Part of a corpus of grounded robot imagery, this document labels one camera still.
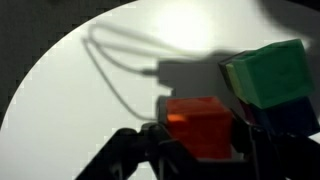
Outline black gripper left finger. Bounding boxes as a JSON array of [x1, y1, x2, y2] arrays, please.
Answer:
[[74, 121, 199, 180]]

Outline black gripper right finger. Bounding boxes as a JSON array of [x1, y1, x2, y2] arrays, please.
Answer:
[[231, 115, 320, 180]]

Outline orange building block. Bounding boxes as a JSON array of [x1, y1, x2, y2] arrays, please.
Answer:
[[165, 96, 234, 161]]

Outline blue building block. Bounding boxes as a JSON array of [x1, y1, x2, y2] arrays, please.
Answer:
[[255, 95, 320, 137]]

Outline magenta building block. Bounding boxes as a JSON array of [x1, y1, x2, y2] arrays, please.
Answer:
[[239, 101, 258, 127]]

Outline green building block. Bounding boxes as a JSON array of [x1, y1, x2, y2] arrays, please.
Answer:
[[229, 38, 315, 111]]

